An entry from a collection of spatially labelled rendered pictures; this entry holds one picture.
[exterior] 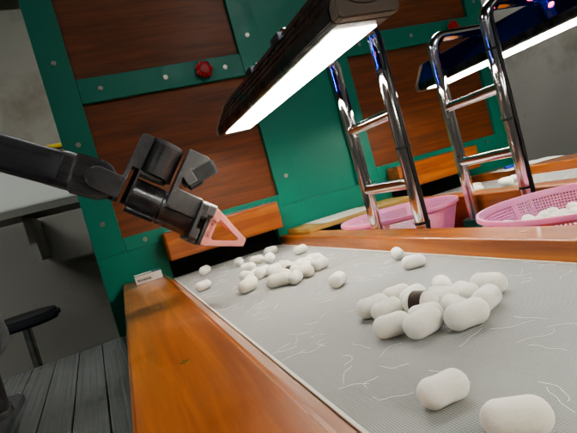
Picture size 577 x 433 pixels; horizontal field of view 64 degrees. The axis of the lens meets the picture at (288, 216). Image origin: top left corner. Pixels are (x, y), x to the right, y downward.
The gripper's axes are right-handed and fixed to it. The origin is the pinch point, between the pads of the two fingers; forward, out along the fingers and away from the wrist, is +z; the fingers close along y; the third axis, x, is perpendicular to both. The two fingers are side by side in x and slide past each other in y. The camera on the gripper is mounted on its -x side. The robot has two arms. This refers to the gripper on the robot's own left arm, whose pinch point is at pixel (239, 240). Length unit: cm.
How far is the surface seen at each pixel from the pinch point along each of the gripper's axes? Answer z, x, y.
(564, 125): 198, -158, 134
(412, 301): 7.0, 2.4, -42.1
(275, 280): 5.3, 4.3, -9.6
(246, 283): 2.3, 6.4, -5.7
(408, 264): 15.5, -3.5, -26.9
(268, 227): 14.2, -9.1, 36.2
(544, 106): 189, -169, 144
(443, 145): 60, -57, 43
